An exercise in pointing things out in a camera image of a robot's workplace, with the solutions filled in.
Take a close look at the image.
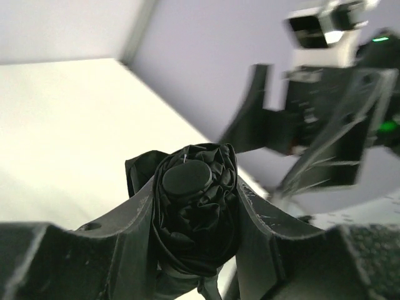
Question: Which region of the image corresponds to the left aluminium frame post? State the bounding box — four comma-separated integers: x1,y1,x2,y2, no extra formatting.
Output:
119,0,159,69

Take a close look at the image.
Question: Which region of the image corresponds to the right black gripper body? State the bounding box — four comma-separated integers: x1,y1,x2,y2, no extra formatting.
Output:
281,66,356,156

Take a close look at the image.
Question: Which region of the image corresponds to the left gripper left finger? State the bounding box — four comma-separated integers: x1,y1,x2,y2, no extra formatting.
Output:
1,183,156,300

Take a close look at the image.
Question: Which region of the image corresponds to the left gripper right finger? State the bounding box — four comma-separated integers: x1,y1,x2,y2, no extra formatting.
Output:
224,180,399,299

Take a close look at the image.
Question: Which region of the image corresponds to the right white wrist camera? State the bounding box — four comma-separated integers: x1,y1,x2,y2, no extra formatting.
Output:
286,0,379,69

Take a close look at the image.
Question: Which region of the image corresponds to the black folding umbrella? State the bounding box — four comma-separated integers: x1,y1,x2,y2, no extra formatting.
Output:
125,143,240,299

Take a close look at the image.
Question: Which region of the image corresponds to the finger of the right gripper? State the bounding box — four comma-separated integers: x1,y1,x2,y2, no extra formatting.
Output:
273,68,398,199
218,64,299,155

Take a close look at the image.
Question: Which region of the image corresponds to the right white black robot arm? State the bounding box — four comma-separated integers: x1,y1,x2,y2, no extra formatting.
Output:
220,29,399,198

